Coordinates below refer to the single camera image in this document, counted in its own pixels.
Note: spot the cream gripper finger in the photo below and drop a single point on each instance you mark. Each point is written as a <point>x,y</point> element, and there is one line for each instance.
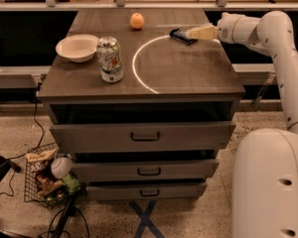
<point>204,32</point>

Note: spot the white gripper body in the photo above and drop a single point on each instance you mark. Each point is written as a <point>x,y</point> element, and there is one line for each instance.
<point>225,29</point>

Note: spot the dark blue rxbar wrapper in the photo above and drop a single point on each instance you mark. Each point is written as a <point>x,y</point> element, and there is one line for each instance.
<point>180,36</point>

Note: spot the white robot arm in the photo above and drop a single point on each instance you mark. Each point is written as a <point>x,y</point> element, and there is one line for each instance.
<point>265,171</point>

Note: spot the green white 7up can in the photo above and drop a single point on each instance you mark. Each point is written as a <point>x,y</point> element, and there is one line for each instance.
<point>108,54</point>

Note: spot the orange fruit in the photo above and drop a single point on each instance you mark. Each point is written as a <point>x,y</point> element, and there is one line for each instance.
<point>136,21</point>

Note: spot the grey drawer cabinet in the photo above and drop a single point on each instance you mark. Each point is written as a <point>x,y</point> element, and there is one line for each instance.
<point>164,81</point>

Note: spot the top grey drawer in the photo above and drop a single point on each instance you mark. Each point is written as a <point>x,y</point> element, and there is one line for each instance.
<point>146,137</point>

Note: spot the grey drawer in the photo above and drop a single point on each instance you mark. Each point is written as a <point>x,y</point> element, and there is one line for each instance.
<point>137,171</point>
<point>146,137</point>
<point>146,191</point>

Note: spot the white bowl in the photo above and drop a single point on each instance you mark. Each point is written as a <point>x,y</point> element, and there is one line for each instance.
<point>77,48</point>

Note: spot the middle grey drawer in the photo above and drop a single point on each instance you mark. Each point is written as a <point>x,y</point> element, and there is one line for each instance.
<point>137,171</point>

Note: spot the bottom grey drawer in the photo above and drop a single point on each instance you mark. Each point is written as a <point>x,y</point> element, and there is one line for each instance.
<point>146,191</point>

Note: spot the white ball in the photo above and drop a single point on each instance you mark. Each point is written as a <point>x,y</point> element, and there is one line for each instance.
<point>60,167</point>

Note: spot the green packet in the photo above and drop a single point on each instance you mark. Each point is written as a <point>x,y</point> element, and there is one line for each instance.
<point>72,183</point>

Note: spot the tan chip bag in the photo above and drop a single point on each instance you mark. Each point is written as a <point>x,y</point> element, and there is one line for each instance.
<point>38,162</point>

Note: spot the black tripod stand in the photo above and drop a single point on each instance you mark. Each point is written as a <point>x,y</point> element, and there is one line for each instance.
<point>57,226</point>

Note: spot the black wire basket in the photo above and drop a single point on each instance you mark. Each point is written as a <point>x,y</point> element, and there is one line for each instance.
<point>43,188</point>

